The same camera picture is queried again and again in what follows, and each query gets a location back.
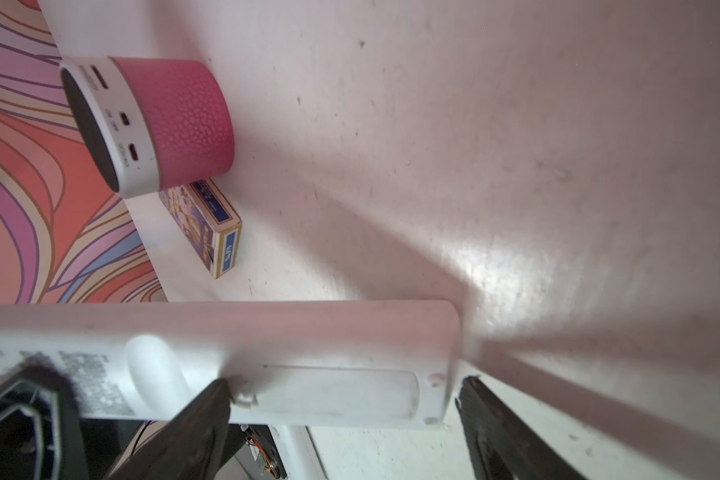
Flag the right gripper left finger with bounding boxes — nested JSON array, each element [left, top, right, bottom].
[[110, 379, 231, 480]]

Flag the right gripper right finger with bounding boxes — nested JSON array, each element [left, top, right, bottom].
[[455, 376, 583, 480]]

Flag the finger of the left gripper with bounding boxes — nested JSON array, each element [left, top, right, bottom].
[[0, 365, 90, 479]]

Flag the white remote with batteries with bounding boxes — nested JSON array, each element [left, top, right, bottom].
[[0, 300, 461, 428]]

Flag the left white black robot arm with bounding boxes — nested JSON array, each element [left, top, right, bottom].
[[0, 365, 290, 479]]

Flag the purple card box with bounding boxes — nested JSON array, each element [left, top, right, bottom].
[[158, 179, 243, 279]]

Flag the pink round speaker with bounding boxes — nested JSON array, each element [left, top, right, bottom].
[[59, 56, 235, 199]]

